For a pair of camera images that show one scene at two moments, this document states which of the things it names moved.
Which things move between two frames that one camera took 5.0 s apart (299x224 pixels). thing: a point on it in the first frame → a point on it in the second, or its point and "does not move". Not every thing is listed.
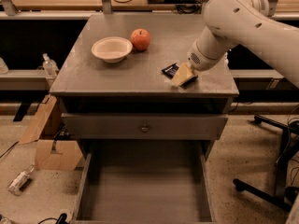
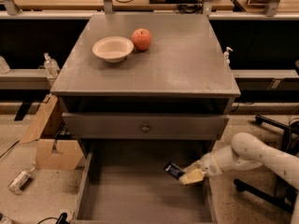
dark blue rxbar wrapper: (170, 70) → (174, 171)
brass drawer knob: (144, 128) does not move
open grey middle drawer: (143, 182) does not move
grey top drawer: (143, 126) does not move
